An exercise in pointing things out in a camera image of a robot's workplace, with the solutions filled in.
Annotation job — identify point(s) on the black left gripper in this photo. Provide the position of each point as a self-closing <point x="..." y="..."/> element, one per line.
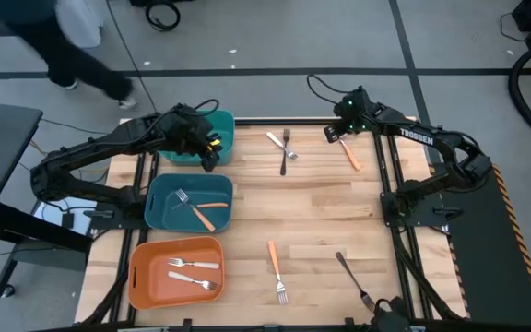
<point x="187" y="129"/>

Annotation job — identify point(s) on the black mat with hazard stripes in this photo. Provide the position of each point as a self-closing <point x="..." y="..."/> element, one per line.
<point x="500" y="258"/>

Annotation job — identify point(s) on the person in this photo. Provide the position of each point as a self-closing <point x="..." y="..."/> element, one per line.
<point x="76" y="64"/>

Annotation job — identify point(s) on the white floor-standing object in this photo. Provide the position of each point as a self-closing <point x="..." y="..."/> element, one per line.
<point x="88" y="23"/>

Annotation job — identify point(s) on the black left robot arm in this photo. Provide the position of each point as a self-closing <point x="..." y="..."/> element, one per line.
<point x="109" y="138"/>

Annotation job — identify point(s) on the orange plastic bin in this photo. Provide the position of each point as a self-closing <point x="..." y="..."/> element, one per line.
<point x="155" y="295"/>

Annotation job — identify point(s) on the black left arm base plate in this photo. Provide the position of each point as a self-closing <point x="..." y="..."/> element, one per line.
<point x="109" y="221"/>

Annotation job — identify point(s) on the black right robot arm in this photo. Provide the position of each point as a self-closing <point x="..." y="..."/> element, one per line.
<point x="415" y="136"/>

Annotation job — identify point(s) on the black power adapter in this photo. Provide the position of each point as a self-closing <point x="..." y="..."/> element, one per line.
<point x="67" y="220"/>

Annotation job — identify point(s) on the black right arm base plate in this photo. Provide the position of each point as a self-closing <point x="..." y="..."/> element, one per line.
<point x="431" y="214"/>

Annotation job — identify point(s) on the dark teal plastic bin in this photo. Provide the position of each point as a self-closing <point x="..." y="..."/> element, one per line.
<point x="215" y="189"/>

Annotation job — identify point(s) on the green teal plastic bin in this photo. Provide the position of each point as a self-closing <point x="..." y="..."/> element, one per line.
<point x="226" y="124"/>

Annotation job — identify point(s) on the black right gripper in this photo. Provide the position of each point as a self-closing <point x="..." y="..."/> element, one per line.
<point x="357" y="113"/>

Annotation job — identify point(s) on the black table frame rail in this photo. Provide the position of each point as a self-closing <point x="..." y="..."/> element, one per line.
<point x="142" y="235"/>
<point x="129" y="235"/>
<point x="398" y="175"/>
<point x="256" y="122"/>
<point x="385" y="175"/>

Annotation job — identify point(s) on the black metal fork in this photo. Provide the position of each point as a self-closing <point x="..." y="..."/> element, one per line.
<point x="339" y="256"/>
<point x="283" y="168"/>

